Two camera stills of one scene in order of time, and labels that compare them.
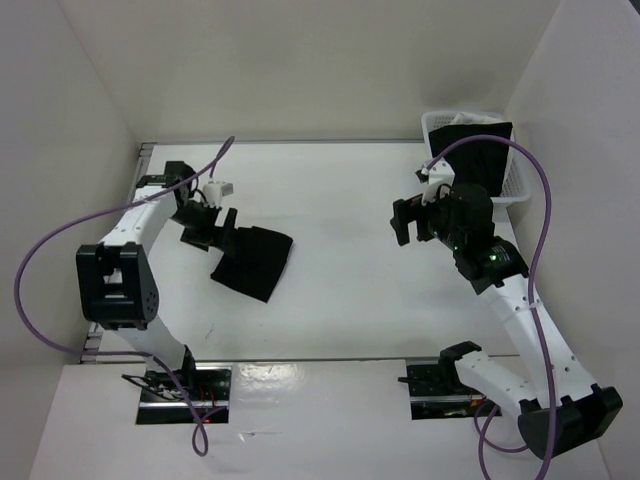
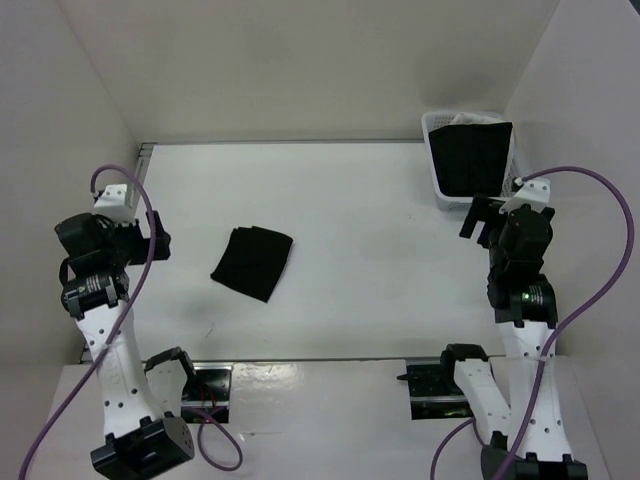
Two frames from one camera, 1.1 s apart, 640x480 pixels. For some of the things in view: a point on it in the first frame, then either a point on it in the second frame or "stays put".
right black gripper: (417, 211) to (483, 208)
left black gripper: (213, 234) to (144, 244)
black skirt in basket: (480, 162) stays put
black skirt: (253, 261) stays put
